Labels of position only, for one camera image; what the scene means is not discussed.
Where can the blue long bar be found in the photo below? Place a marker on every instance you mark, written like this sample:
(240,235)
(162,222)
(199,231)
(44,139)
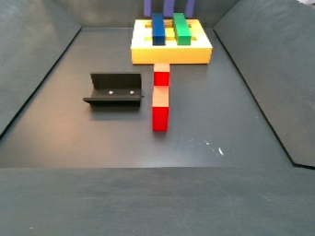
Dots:
(158,27)

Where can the red U-shaped block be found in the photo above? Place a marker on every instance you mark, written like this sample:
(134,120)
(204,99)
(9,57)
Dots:
(160,97)

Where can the yellow slotted board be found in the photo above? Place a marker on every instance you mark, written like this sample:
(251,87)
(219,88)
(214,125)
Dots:
(146,53)

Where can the black metal bracket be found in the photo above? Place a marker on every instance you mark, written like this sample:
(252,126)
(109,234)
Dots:
(115,89)

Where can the purple cross-shaped block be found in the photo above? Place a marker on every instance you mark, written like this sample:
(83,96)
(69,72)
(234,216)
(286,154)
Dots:
(168,8)

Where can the green long bar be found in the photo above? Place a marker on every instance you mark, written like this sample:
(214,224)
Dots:
(182,29)

